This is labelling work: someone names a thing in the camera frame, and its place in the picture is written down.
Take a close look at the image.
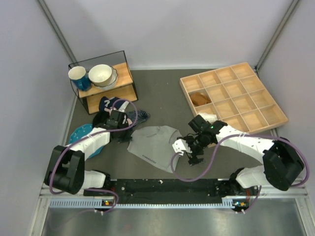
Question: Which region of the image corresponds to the grey underwear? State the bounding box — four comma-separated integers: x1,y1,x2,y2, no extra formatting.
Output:
127,126,182,173

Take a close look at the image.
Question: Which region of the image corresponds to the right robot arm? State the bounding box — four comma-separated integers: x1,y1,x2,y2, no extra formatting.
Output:
184,115,305,195

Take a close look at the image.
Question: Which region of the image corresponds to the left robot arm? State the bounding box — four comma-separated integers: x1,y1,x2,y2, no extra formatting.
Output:
44,110,131,195

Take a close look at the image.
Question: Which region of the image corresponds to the striped navy garment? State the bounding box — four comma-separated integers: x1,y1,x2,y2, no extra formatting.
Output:
126,110,151,126

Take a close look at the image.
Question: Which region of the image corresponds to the white rolled garment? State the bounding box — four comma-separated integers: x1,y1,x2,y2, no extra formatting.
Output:
198,113,218,123

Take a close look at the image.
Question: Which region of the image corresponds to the pink garment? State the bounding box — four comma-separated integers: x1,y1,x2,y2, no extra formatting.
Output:
105,107,132,125

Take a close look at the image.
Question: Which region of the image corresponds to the navy patterned garment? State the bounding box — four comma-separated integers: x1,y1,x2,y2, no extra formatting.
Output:
98,96,129,114

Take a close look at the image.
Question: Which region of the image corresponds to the brown rolled garment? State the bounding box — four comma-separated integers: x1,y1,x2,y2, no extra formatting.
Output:
190,92,211,107

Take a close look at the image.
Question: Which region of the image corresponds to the teal dotted plate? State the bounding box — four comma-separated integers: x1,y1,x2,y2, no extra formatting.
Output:
68,123,93,144

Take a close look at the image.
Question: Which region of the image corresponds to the scalloped white plate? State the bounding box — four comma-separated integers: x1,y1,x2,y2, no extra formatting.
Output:
95,65,118,90

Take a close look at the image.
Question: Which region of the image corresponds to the wooden compartment tray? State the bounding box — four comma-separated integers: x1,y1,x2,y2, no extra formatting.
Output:
180,62,288,133

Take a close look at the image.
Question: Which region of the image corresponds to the cream bowl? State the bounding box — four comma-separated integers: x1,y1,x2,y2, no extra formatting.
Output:
88,64,113,87

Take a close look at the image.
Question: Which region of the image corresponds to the blue mug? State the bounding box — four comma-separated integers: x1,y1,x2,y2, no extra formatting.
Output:
68,66,92,91

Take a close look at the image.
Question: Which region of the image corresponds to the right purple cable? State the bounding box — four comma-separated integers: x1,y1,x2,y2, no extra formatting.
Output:
170,134,310,214

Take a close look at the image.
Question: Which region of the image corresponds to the purple cable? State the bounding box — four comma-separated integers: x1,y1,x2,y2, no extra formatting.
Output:
170,134,310,214
49,98,138,214

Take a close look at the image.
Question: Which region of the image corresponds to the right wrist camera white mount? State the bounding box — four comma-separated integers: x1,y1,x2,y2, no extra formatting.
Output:
172,139,192,156

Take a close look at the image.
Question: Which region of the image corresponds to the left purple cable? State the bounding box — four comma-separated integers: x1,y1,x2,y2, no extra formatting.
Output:
49,98,138,214

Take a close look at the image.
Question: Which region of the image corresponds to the black wire wooden shelf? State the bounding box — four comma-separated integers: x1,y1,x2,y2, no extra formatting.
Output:
68,50,138,115

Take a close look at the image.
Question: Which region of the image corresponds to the white cable duct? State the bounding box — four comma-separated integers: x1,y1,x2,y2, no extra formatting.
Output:
49,198,248,209

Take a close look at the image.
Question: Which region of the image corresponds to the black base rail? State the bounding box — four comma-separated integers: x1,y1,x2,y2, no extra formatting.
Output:
83,178,261,205

